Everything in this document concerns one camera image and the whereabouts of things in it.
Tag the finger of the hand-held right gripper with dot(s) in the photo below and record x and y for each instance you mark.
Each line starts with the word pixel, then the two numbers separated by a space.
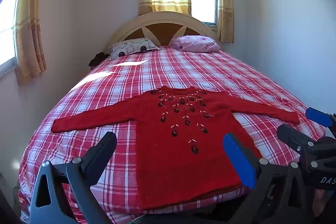
pixel 292 137
pixel 319 116

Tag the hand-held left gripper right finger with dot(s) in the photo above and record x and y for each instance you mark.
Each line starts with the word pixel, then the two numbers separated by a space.
pixel 239 158

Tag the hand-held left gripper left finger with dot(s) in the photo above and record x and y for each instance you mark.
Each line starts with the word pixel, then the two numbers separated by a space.
pixel 104 146

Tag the red embroidered sweater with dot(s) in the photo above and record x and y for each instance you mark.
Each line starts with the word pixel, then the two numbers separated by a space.
pixel 168 158

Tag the person's right forearm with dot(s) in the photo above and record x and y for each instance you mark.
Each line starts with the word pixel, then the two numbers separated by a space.
pixel 321 203

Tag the dark cloth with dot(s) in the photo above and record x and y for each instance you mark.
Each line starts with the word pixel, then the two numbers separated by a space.
pixel 98 59

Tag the white patterned pillow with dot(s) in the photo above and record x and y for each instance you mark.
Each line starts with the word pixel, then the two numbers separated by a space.
pixel 131 47

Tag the bed with red plaid sheet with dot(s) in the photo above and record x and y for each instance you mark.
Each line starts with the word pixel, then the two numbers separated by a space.
pixel 183 69

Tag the pink floral pillow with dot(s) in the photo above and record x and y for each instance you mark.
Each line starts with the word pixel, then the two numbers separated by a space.
pixel 197 43

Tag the cream arched headboard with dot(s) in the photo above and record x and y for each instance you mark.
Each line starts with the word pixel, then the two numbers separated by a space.
pixel 160 20

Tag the yellow side window curtain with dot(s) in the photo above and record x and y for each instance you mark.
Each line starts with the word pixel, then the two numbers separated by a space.
pixel 29 29

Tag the side window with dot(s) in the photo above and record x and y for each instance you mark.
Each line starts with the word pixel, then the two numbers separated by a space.
pixel 6 29

